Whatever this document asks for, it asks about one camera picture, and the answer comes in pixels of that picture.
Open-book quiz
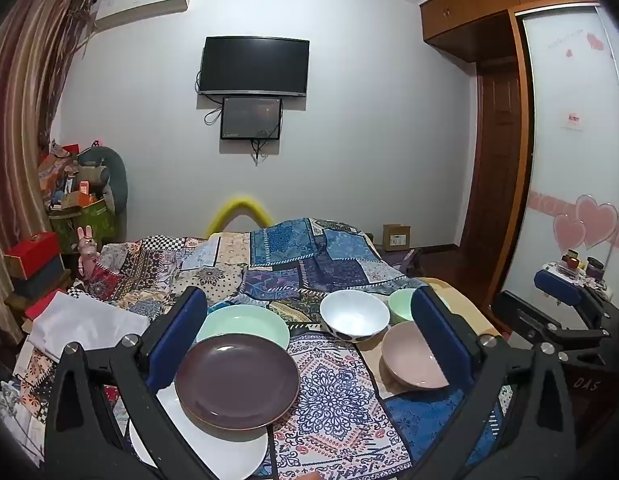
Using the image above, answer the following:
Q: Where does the white cloth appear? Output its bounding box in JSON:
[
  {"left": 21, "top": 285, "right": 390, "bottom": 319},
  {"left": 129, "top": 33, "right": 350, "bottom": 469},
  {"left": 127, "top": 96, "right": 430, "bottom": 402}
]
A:
[{"left": 28, "top": 291, "right": 150, "bottom": 361}]

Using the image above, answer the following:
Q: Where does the pink bowl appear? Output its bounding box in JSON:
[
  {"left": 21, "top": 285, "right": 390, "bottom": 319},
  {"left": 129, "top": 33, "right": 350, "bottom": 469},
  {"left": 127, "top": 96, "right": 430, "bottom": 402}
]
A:
[{"left": 381, "top": 321, "right": 450, "bottom": 391}]

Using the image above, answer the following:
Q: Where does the mint green plate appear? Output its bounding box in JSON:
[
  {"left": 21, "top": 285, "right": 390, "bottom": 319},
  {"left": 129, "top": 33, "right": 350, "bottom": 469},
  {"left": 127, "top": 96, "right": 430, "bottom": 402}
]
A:
[{"left": 195, "top": 305, "right": 291, "bottom": 352}]

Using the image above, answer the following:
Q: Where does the pink rabbit toy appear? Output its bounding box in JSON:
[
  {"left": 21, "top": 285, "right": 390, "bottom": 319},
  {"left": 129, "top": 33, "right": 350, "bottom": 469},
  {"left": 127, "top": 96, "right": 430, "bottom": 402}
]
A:
[{"left": 76, "top": 226, "right": 102, "bottom": 278}]

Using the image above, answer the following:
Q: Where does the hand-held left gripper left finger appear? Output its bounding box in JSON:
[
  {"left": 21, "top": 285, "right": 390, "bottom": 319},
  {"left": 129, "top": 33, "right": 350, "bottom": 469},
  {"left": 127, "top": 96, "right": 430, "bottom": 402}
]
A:
[{"left": 44, "top": 287, "right": 216, "bottom": 480}]

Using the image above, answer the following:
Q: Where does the patchwork printed blanket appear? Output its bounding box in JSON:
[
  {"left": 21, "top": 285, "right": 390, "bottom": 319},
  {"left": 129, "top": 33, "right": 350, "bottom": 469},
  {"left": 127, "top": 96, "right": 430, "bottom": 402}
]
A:
[{"left": 0, "top": 217, "right": 515, "bottom": 480}]

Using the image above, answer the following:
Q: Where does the white black-dotted bowl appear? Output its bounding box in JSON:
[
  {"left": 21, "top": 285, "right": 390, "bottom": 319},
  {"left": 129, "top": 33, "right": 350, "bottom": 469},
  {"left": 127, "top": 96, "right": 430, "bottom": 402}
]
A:
[{"left": 320, "top": 290, "right": 391, "bottom": 343}]

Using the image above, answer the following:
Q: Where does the black wall television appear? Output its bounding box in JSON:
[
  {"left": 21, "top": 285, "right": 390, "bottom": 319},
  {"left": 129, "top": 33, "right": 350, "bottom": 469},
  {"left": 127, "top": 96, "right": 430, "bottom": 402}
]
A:
[{"left": 198, "top": 36, "right": 311, "bottom": 97}]

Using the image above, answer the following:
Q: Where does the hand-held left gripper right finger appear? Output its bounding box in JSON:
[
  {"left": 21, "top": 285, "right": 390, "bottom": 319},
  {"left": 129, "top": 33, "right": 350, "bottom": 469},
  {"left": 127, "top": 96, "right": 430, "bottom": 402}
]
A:
[{"left": 404, "top": 287, "right": 577, "bottom": 480}]

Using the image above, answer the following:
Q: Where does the brown overhead cabinet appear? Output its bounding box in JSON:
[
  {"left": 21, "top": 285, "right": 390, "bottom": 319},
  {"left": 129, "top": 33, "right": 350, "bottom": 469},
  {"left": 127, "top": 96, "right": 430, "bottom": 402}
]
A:
[{"left": 420, "top": 0, "right": 610, "bottom": 63}]

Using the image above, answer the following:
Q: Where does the dark grey box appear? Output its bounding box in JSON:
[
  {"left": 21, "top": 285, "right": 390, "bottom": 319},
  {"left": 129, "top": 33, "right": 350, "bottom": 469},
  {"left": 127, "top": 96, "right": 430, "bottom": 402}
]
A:
[{"left": 12, "top": 257, "right": 65, "bottom": 298}]

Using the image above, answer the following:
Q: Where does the white plate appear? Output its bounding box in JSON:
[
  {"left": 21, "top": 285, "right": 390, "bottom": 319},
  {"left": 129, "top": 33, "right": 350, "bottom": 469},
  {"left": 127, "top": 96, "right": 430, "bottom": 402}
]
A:
[{"left": 129, "top": 385, "right": 269, "bottom": 480}]

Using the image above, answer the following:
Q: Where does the red box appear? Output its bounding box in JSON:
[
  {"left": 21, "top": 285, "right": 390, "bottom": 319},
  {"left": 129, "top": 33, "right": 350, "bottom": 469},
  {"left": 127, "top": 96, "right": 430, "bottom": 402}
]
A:
[{"left": 3, "top": 232, "right": 60, "bottom": 280}]

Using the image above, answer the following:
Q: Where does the mint green bowl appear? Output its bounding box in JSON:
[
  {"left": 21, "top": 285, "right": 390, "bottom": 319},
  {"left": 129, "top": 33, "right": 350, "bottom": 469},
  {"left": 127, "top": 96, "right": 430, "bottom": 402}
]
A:
[{"left": 388, "top": 288, "right": 450, "bottom": 325}]

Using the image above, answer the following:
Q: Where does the brown plate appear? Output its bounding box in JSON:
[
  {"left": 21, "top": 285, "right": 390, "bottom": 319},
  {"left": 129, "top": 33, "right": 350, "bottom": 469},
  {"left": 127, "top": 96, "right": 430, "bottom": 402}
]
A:
[{"left": 175, "top": 334, "right": 301, "bottom": 431}]

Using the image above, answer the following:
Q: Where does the red flat folder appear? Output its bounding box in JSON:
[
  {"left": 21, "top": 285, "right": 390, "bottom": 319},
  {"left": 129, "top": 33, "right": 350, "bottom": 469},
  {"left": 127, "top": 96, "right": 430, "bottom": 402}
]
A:
[{"left": 24, "top": 290, "right": 70, "bottom": 321}]

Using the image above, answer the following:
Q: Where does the cardboard box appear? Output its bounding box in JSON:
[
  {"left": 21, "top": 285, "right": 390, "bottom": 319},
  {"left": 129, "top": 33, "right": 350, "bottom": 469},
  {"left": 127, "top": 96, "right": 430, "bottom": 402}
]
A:
[{"left": 383, "top": 224, "right": 411, "bottom": 252}]

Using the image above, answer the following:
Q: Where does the small black wall monitor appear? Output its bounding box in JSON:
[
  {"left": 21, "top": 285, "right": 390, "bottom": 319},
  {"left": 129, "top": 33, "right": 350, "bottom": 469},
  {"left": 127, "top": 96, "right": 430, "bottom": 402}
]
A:
[{"left": 220, "top": 96, "right": 282, "bottom": 141}]

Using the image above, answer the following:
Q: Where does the white air conditioner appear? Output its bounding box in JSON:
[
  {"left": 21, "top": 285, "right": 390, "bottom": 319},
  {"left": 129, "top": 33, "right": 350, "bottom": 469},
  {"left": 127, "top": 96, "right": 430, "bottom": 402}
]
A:
[{"left": 92, "top": 0, "right": 193, "bottom": 31}]

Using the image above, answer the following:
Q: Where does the striped brown curtain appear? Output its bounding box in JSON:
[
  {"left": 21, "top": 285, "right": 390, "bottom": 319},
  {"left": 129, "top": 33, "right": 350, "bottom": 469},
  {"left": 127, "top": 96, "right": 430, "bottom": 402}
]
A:
[{"left": 0, "top": 0, "right": 97, "bottom": 351}]

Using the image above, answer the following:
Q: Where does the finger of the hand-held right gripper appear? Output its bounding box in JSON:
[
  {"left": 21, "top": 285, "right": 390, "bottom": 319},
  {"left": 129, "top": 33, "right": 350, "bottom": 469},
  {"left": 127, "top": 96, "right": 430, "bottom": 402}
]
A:
[
  {"left": 492, "top": 290, "right": 610, "bottom": 356},
  {"left": 534, "top": 269, "right": 617, "bottom": 328}
]

